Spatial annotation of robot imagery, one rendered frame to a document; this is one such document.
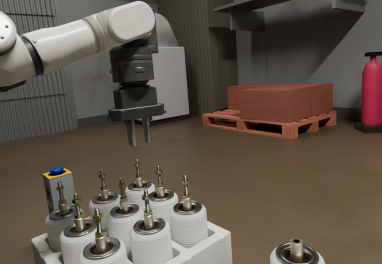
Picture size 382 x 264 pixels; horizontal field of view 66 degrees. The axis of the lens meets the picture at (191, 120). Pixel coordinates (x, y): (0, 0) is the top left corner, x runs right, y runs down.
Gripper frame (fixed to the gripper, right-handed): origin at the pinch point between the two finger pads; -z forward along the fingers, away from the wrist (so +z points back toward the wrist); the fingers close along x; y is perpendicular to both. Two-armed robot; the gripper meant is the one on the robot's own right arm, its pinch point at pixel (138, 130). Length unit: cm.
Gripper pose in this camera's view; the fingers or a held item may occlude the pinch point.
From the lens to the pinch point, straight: 66.0
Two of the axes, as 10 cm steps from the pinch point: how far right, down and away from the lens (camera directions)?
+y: -5.1, -1.1, 8.5
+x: 8.5, -1.5, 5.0
